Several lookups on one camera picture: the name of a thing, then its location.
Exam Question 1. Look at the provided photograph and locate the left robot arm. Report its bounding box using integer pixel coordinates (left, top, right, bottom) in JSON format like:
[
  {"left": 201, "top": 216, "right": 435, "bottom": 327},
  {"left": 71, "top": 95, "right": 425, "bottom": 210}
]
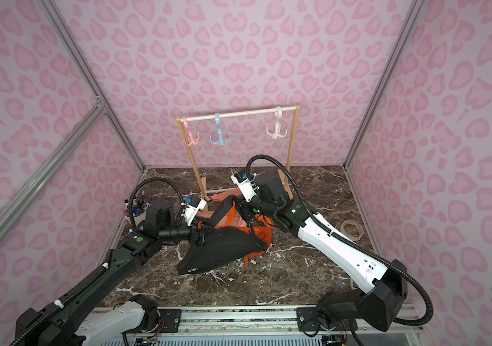
[{"left": 13, "top": 198, "right": 206, "bottom": 345}]

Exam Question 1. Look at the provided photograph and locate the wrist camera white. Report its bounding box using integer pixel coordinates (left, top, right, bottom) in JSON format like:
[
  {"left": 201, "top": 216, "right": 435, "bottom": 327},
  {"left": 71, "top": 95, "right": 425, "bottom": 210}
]
[
  {"left": 231, "top": 169, "right": 258, "bottom": 202},
  {"left": 183, "top": 196, "right": 207, "bottom": 226}
]

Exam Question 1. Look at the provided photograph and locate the aluminium diagonal profile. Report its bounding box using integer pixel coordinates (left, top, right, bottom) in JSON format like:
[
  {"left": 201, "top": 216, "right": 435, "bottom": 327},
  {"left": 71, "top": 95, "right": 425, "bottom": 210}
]
[{"left": 0, "top": 102, "right": 106, "bottom": 243}]

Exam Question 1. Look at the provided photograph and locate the aluminium corner profile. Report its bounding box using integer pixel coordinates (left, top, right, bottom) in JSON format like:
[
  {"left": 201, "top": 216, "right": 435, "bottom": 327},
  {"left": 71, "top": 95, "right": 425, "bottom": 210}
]
[
  {"left": 36, "top": 0, "right": 146, "bottom": 172},
  {"left": 343, "top": 0, "right": 429, "bottom": 171}
]

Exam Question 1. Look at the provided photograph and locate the white hook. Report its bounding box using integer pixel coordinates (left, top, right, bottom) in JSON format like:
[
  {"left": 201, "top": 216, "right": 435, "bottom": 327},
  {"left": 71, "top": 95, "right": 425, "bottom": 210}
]
[{"left": 266, "top": 106, "right": 288, "bottom": 140}]

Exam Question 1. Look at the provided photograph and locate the aluminium corner profile left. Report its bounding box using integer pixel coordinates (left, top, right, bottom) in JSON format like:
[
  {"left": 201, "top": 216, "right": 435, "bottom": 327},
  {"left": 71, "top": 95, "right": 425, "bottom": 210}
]
[{"left": 36, "top": 0, "right": 146, "bottom": 172}]

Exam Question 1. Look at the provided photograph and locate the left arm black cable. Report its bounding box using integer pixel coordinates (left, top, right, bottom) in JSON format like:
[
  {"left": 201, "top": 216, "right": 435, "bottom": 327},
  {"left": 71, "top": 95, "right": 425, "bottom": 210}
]
[{"left": 7, "top": 176, "right": 185, "bottom": 346}]

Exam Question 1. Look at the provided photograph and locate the pink hook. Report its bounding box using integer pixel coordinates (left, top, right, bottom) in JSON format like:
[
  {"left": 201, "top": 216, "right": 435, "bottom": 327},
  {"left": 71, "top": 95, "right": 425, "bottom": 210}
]
[{"left": 181, "top": 118, "right": 201, "bottom": 147}]

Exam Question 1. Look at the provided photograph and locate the pink fanny pack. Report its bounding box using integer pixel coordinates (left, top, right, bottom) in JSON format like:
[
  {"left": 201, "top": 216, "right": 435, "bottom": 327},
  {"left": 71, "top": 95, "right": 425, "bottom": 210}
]
[{"left": 204, "top": 191, "right": 240, "bottom": 213}]

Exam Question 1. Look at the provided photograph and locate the black fanny pack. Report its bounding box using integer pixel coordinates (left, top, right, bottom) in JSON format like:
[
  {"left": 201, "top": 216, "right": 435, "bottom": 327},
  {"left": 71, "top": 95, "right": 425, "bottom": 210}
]
[{"left": 177, "top": 206, "right": 273, "bottom": 275}]

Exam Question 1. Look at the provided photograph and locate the pink pen cup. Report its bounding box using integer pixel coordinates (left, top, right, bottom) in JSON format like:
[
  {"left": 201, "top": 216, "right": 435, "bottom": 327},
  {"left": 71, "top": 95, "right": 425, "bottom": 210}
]
[{"left": 123, "top": 198, "right": 149, "bottom": 225}]

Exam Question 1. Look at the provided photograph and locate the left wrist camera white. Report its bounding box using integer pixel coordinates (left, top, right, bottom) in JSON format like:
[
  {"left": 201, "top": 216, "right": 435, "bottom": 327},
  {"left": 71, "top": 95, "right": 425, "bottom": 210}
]
[{"left": 183, "top": 196, "right": 207, "bottom": 226}]

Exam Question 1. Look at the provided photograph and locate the blue hook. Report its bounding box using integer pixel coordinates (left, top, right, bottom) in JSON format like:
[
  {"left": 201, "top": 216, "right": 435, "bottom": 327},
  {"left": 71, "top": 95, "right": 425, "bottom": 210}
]
[{"left": 209, "top": 113, "right": 232, "bottom": 147}]

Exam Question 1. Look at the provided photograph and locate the orange fanny pack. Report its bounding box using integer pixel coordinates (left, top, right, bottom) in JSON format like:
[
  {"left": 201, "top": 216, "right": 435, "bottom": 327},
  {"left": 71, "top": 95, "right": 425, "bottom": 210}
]
[{"left": 196, "top": 210, "right": 273, "bottom": 271}]

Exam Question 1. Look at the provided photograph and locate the aluminium corner profile right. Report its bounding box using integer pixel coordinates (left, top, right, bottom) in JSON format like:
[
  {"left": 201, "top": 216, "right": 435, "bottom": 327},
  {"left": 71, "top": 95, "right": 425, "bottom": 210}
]
[{"left": 343, "top": 0, "right": 429, "bottom": 171}]

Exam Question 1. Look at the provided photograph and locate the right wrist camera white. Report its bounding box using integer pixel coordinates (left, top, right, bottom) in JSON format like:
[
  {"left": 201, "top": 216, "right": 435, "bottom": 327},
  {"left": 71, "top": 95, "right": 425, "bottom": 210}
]
[{"left": 231, "top": 169, "right": 258, "bottom": 202}]

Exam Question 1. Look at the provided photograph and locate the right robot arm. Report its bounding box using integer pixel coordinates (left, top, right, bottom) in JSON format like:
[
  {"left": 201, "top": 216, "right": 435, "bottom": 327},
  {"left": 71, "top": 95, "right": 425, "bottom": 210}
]
[{"left": 231, "top": 170, "right": 407, "bottom": 332}]

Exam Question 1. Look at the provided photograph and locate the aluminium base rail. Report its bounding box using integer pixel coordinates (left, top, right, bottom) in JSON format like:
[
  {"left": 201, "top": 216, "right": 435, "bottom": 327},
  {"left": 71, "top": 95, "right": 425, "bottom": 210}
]
[{"left": 53, "top": 304, "right": 424, "bottom": 346}]

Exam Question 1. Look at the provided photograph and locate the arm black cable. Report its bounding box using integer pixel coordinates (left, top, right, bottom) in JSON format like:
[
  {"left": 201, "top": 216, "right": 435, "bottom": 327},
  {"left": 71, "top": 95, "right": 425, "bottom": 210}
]
[
  {"left": 245, "top": 154, "right": 434, "bottom": 327},
  {"left": 7, "top": 176, "right": 185, "bottom": 346}
]

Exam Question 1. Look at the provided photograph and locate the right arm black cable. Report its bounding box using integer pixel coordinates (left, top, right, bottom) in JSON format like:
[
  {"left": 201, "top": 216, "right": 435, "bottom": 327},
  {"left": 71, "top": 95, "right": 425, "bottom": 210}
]
[{"left": 245, "top": 154, "right": 434, "bottom": 327}]

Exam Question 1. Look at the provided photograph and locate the wooden clothes rack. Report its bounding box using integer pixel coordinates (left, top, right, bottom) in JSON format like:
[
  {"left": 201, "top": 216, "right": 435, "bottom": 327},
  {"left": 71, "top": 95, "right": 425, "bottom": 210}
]
[{"left": 175, "top": 104, "right": 301, "bottom": 198}]

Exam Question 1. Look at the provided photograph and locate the roll of tape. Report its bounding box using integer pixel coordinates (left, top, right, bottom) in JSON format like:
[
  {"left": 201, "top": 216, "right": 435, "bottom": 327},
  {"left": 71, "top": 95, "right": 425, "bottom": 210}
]
[{"left": 340, "top": 220, "right": 365, "bottom": 242}]

